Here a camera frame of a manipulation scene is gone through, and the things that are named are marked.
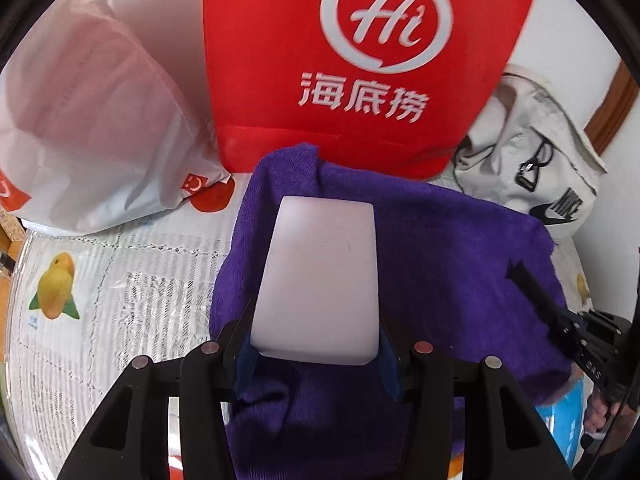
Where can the blue tissue packet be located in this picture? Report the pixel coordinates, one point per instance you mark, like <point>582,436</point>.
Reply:
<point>560,425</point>

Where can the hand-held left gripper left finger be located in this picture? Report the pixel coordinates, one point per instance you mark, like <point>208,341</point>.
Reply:
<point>245,367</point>

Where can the purple towel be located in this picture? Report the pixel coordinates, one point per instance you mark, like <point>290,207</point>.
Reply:
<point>450,270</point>

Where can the fruit print tablecloth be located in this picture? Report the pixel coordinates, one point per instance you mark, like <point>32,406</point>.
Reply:
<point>150,310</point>

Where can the person's right hand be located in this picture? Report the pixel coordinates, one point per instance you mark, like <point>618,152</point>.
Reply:
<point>596,417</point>

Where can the beige fabric bag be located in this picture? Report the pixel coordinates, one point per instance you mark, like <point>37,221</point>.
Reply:
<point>510,160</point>

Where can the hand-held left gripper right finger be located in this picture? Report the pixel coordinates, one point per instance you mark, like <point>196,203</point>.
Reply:
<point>390,372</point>

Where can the white plastic bag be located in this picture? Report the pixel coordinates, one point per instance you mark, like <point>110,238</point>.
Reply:
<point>90,110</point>

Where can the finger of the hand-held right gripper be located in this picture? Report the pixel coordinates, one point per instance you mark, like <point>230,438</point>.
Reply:
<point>532,290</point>

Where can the red paper bag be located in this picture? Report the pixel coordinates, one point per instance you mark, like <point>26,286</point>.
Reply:
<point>250,60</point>

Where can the brown wooden door frame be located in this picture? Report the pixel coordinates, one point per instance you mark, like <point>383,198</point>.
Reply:
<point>617,105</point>

